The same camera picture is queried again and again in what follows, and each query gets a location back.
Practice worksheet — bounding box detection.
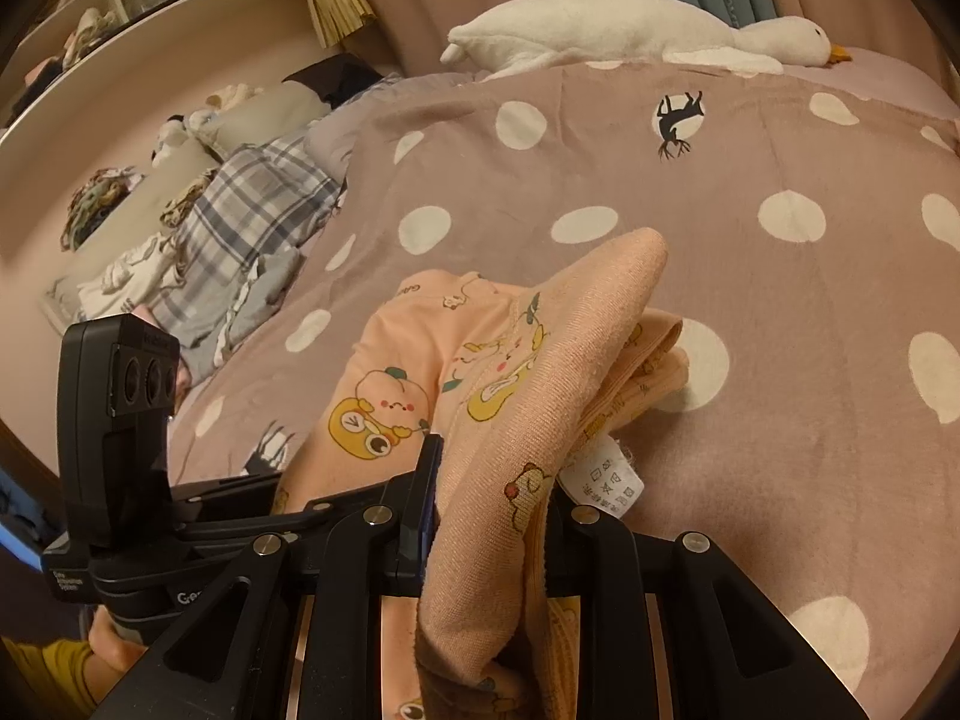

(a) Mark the white goose plush toy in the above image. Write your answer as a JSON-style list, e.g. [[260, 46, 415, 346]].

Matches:
[[439, 0, 856, 83]]

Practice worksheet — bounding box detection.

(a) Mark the peach cartoon-print small garment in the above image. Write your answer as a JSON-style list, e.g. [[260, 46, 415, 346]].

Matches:
[[277, 229, 670, 720]]

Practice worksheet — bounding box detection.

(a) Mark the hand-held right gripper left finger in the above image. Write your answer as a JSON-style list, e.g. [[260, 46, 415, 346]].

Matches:
[[94, 435, 445, 720]]

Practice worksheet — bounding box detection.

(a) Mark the grey cloth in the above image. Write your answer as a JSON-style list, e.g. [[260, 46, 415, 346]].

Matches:
[[216, 247, 302, 370]]

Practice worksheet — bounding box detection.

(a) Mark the straw tassel bundle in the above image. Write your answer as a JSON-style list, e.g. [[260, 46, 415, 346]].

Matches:
[[302, 0, 376, 51]]

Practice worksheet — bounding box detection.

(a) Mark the blue plaid cloth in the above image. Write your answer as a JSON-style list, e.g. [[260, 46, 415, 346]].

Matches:
[[146, 139, 347, 350]]

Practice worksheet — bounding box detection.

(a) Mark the pink polka dot blanket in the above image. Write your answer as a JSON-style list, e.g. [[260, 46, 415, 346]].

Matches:
[[169, 45, 960, 720]]

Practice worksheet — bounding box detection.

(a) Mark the dark cloth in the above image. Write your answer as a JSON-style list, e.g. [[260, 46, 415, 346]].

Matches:
[[283, 52, 392, 104]]

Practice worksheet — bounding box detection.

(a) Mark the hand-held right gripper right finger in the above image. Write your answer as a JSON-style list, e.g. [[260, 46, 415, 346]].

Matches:
[[544, 499, 871, 720]]

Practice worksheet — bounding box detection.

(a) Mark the white printed cloth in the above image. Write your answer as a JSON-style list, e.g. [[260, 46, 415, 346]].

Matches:
[[43, 232, 188, 325]]

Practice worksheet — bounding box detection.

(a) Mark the beige shelf cabinet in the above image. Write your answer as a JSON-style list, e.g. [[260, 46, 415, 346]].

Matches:
[[0, 0, 317, 132]]

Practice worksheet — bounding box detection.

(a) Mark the floral cloth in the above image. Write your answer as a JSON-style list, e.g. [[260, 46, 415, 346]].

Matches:
[[60, 165, 134, 252]]

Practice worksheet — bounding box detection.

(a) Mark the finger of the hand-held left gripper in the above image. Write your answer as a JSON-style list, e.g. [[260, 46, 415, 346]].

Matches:
[[169, 472, 287, 503], [180, 499, 340, 545]]

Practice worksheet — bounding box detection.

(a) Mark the beige pillow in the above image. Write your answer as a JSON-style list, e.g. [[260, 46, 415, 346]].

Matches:
[[191, 79, 332, 160]]

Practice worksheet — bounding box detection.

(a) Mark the person's left forearm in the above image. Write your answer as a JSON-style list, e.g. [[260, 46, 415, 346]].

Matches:
[[0, 604, 151, 717]]

